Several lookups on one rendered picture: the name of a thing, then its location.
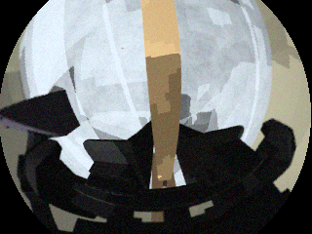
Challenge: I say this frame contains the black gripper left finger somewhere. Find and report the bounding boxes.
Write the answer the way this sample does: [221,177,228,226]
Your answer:
[83,121,153,188]

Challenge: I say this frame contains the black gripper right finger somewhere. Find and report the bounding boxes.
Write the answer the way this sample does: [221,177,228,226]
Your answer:
[175,124,245,184]

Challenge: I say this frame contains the long wooden rail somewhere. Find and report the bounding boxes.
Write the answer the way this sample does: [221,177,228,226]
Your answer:
[141,0,182,180]

